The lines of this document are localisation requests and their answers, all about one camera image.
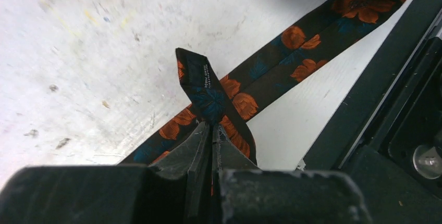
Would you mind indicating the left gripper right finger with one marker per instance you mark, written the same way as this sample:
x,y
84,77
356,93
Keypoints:
x,y
227,163

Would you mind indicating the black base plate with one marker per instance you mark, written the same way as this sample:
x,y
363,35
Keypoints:
x,y
386,133

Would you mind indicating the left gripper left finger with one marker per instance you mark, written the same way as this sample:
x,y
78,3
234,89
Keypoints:
x,y
181,180

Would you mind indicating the black orange floral tie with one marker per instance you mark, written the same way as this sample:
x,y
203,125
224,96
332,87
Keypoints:
x,y
287,60

